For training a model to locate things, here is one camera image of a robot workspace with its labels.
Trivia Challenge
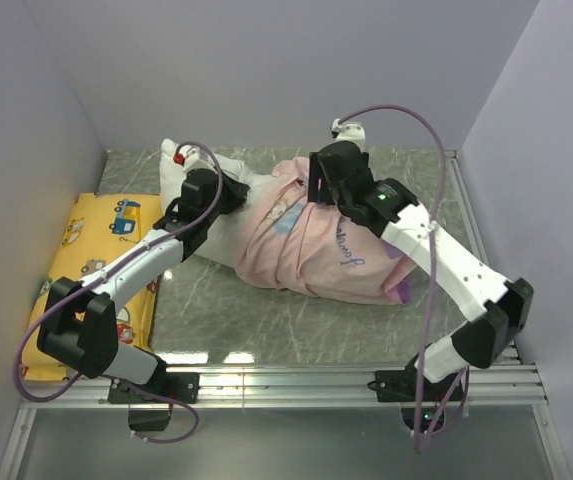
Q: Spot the white pillow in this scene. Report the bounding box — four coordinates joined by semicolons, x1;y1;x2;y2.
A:
159;139;274;268

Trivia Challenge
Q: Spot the purple princess print pillowcase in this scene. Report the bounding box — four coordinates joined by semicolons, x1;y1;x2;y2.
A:
235;157;415;305

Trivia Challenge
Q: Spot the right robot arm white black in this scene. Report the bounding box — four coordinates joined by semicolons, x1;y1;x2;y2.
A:
308;140;534;400

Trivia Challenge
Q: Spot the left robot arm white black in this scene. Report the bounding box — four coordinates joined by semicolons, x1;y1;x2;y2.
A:
36;169;250;402

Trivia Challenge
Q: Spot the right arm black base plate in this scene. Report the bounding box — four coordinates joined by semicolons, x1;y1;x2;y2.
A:
367;368;456;403

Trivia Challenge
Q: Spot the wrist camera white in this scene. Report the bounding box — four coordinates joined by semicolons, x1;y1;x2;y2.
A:
172;146;214;174
331;118;366;151

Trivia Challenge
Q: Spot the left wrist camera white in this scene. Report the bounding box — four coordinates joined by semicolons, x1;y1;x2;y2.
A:
172;146;214;174

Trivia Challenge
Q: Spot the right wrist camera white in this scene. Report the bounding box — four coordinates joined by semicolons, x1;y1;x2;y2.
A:
331;118;366;151

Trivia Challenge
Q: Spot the aluminium mounting rail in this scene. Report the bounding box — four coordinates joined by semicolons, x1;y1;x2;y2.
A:
20;364;550;409

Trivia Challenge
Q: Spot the yellow car print pillow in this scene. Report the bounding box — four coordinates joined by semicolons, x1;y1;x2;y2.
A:
18;192;165;384

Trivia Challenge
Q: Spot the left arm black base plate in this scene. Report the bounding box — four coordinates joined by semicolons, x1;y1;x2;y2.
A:
107;371;200;405

